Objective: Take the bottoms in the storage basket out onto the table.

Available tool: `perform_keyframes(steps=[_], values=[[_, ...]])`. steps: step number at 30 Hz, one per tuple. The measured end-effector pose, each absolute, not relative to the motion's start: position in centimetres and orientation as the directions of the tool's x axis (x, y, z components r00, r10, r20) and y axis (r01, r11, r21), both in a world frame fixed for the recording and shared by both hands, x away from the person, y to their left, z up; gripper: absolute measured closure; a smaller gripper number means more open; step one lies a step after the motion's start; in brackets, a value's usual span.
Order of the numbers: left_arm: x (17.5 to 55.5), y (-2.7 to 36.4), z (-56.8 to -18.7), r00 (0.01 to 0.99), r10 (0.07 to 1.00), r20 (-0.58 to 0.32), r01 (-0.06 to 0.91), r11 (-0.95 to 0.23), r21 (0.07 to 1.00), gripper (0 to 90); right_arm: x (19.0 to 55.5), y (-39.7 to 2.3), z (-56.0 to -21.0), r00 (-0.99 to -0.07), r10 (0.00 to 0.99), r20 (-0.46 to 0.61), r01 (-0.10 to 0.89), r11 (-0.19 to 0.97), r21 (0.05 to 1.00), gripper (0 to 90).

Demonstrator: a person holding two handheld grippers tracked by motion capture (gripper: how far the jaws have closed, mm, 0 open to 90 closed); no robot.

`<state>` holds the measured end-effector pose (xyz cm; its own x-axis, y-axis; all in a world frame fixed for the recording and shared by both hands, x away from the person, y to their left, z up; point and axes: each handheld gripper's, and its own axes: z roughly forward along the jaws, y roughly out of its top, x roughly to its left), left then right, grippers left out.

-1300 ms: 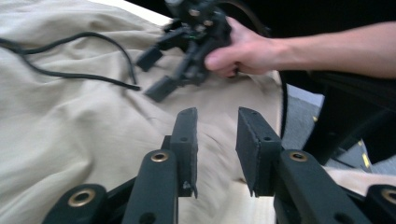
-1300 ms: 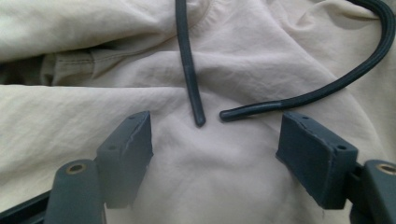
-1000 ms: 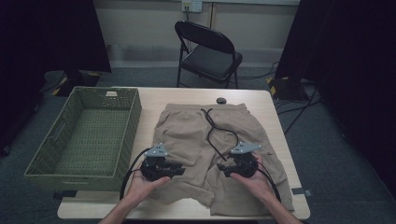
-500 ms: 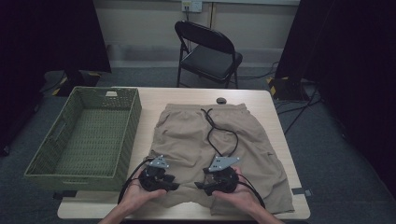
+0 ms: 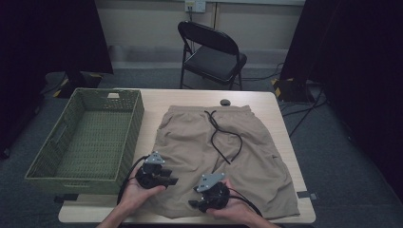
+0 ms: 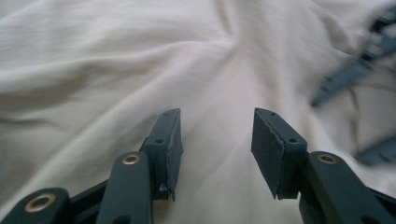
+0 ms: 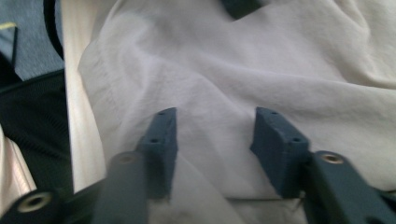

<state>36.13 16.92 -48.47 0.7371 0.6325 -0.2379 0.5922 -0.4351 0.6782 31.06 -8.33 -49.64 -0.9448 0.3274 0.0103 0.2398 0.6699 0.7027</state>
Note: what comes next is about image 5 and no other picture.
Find left hand-held gripper black cable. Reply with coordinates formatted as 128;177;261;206
116;155;150;205

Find person's right hand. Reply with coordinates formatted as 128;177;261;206
205;178;255;222

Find green woven basket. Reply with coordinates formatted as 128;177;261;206
24;87;145;195

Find black shorts drawstring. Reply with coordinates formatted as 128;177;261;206
203;109;243;165

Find black floor cables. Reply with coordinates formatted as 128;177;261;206
240;62;328;138

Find hand-held gripper black cable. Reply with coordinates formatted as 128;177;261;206
116;155;150;205
227;188;263;218

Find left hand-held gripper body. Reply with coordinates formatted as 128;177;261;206
135;151;169;190

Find white wall socket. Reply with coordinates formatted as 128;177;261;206
184;0;207;13

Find grey tape strip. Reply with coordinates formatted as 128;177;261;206
297;190;317;200
53;193;80;203

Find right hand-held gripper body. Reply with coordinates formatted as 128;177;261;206
193;172;231;212

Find person's left hand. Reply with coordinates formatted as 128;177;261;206
119;164;167;217

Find black stand base yellow tape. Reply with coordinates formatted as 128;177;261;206
51;70;104;99
270;77;315;104

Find black curtain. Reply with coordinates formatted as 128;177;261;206
279;0;403;203
0;0;114;160

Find right hand-held gripper black cable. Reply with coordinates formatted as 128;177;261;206
227;188;263;218

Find black folding chair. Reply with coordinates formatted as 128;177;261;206
177;20;248;91

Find beige shorts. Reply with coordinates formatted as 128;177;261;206
139;104;301;220

